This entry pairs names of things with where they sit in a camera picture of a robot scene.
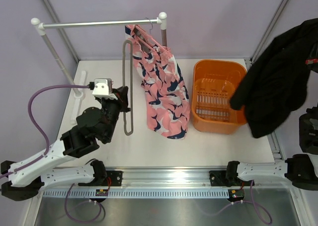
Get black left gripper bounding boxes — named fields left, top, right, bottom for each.
left=98, top=86, right=131, bottom=142

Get grey metal hanger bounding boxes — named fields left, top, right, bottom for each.
left=122, top=39, right=135, bottom=136

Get black shorts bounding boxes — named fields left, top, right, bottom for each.
left=230, top=18, right=318, bottom=138

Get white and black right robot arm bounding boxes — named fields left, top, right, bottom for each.
left=225, top=43, right=318, bottom=191

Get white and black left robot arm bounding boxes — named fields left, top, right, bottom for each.
left=0, top=86, right=131, bottom=201

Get pink shark print shorts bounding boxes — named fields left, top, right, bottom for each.
left=125, top=25, right=190, bottom=140

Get pink hanger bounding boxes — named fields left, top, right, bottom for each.
left=135, top=17, right=164, bottom=51

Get silver clothes rack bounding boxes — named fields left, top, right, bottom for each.
left=30, top=11, right=167, bottom=125

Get orange plastic basket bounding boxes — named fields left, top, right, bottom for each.
left=191, top=59, right=247, bottom=135

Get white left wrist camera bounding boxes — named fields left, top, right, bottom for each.
left=89, top=78, right=118, bottom=100

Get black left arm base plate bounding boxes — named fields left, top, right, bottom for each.
left=78, top=170, right=123, bottom=187

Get aluminium front rail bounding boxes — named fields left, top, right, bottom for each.
left=32, top=167, right=303, bottom=188

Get white slotted cable duct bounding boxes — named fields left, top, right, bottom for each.
left=43, top=188, right=229, bottom=199

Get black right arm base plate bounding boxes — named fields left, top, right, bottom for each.
left=209, top=170, right=241, bottom=187

